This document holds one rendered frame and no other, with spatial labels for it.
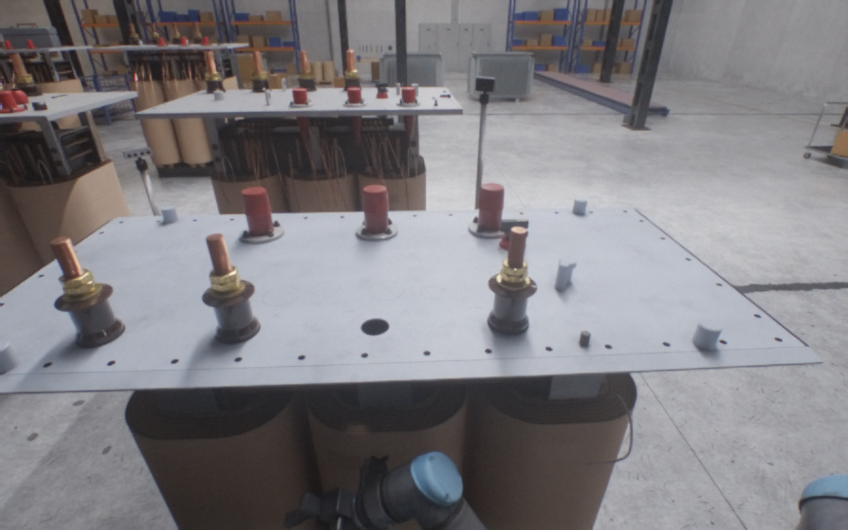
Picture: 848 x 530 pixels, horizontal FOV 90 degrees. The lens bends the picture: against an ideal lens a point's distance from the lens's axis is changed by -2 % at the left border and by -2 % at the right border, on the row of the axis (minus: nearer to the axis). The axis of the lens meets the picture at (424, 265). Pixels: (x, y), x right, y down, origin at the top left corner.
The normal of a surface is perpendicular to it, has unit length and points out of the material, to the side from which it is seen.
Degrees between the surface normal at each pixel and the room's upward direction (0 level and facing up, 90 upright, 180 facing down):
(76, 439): 0
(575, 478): 90
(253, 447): 90
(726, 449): 0
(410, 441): 90
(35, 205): 90
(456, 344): 0
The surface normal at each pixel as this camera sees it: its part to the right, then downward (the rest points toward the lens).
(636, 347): 0.00, -0.88
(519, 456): -0.38, 0.45
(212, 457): 0.05, 0.48
